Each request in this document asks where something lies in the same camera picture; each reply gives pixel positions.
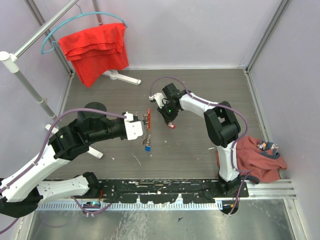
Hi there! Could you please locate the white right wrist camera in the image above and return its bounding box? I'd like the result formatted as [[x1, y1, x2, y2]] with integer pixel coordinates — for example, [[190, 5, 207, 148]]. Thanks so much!
[[148, 92, 165, 105]]

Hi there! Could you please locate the red cloth on hanger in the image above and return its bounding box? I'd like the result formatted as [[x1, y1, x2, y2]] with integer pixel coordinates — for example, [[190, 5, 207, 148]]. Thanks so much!
[[58, 23, 129, 88]]

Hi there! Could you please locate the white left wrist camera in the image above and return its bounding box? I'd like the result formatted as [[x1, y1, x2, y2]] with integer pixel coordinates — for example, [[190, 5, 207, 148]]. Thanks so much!
[[124, 112, 140, 141]]

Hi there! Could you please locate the silver key with red tag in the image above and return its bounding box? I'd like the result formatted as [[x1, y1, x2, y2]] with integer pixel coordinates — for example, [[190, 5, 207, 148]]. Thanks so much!
[[167, 122, 176, 129]]

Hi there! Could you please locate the slotted cable duct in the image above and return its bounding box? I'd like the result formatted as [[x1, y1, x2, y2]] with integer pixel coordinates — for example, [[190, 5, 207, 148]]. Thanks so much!
[[37, 200, 223, 211]]

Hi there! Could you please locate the white clothes rack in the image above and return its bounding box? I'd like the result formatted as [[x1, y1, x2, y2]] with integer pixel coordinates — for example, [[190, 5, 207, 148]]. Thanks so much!
[[0, 0, 146, 175]]

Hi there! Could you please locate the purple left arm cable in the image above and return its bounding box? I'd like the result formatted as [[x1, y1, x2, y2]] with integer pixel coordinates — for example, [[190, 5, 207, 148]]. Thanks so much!
[[0, 108, 127, 232]]

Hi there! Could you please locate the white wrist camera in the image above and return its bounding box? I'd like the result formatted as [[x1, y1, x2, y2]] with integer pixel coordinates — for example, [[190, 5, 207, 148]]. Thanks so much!
[[148, 92, 165, 105], [124, 112, 140, 141]]

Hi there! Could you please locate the crumpled maroon shirt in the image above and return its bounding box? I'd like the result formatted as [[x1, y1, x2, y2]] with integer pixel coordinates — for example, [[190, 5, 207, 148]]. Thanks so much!
[[215, 135, 288, 184]]

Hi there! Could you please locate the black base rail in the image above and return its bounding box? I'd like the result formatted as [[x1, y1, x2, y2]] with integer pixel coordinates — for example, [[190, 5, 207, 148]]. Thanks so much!
[[76, 179, 239, 204]]

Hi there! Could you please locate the blue key tag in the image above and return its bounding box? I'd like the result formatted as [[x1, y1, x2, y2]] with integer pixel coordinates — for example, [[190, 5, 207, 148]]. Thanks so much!
[[145, 145, 151, 152]]

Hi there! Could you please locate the teal clothes hanger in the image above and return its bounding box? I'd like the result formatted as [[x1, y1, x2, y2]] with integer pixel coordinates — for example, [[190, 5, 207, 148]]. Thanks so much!
[[40, 0, 128, 55]]

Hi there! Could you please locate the metal key organizer red handle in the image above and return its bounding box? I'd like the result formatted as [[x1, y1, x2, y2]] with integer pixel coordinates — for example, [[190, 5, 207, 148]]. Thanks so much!
[[142, 109, 152, 149]]

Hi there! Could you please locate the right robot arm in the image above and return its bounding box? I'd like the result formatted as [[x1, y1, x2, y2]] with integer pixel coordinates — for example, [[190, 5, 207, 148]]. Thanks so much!
[[149, 83, 241, 197]]

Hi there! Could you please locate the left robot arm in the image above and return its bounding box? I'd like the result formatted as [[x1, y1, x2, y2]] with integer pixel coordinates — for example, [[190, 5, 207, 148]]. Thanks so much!
[[0, 102, 150, 218]]

